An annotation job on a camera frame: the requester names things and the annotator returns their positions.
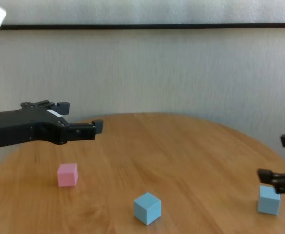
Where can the pink foam cube block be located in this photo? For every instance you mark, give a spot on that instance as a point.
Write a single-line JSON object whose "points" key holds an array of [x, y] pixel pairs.
{"points": [[67, 175]]}

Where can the blue foam cube block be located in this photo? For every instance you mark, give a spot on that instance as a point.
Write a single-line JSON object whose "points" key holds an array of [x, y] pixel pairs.
{"points": [[267, 203], [147, 209]]}

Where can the black wall rail strip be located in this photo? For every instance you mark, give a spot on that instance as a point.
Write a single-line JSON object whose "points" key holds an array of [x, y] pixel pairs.
{"points": [[142, 26]]}

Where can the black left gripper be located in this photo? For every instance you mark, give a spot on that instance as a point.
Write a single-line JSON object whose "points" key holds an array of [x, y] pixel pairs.
{"points": [[23, 126]]}

